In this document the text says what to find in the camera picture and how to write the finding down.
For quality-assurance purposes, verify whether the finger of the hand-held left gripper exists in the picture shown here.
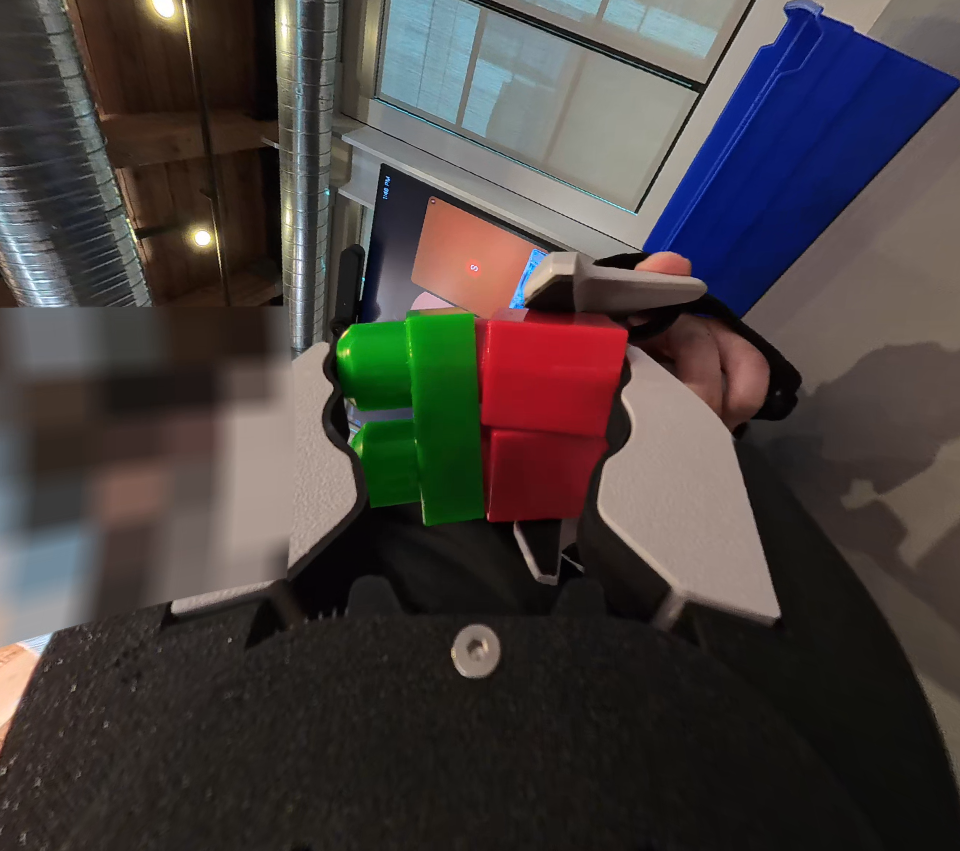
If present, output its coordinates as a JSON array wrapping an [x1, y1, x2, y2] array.
[[522, 252, 709, 317], [513, 518, 584, 586]]

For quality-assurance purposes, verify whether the green mega block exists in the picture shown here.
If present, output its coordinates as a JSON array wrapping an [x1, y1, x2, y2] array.
[[335, 311, 486, 528]]

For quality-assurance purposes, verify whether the large window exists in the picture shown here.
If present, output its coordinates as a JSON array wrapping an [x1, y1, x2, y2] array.
[[373, 0, 817, 216]]

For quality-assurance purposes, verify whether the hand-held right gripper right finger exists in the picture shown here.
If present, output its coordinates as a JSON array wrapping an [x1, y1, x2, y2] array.
[[595, 344, 782, 632]]

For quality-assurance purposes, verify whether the black monitor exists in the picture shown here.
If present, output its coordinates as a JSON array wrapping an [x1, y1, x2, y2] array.
[[360, 162, 573, 335]]

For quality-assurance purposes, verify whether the wide metal duct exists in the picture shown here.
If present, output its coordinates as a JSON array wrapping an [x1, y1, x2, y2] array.
[[0, 0, 153, 309]]

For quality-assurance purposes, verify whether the person's left hand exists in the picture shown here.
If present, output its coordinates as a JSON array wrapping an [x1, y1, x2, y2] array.
[[643, 251, 769, 434]]

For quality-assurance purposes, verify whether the slim metal duct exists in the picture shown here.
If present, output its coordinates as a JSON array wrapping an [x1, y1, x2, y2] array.
[[270, 0, 352, 361]]

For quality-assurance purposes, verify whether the blue storage bin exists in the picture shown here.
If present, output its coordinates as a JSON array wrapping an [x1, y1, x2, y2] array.
[[642, 0, 960, 321]]

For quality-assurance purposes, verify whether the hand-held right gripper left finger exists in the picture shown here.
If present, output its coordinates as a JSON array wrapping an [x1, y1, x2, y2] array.
[[171, 342, 370, 617]]

